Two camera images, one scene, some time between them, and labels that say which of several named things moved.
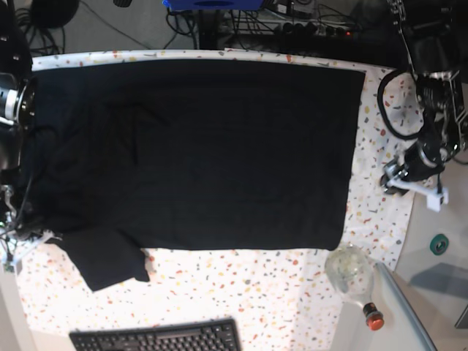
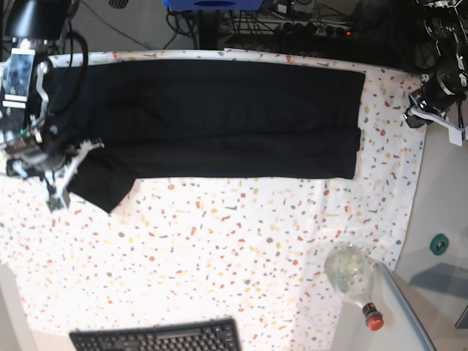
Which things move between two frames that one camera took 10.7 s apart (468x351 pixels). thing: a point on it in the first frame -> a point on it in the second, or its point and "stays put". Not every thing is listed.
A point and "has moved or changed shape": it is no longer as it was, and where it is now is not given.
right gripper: [435, 197] -> [418, 115]
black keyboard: [213, 336] stays put
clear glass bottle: [349, 270] stays put
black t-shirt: [120, 156] has moved or changed shape
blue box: [189, 5] stays put
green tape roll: [439, 244] stays put
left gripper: [18, 243] -> [56, 172]
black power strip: [314, 30] stays put
